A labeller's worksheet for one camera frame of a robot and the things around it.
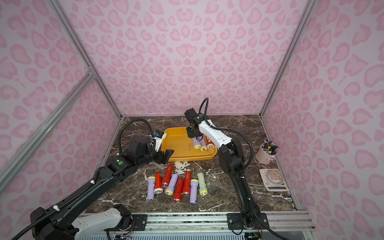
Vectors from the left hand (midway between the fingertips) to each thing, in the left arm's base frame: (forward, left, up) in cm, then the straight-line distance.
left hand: (168, 147), depth 75 cm
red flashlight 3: (-14, -9, -20) cm, 26 cm away
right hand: (+19, -13, -14) cm, 27 cm away
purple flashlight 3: (+12, -19, -20) cm, 30 cm away
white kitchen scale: (-9, -58, -21) cm, 62 cm away
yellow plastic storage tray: (+21, 0, -23) cm, 31 cm away
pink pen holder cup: (+3, -54, -11) cm, 56 cm away
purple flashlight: (-10, +12, -21) cm, 26 cm away
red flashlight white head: (-11, +7, -20) cm, 24 cm away
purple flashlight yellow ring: (-14, 0, -20) cm, 24 cm away
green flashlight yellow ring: (-15, -18, -19) cm, 30 cm away
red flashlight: (-7, +3, -20) cm, 21 cm away
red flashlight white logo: (+13, -23, -19) cm, 33 cm away
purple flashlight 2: (+11, -14, -14) cm, 23 cm away
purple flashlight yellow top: (-15, -12, -21) cm, 28 cm away
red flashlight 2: (-18, -4, -20) cm, 27 cm away
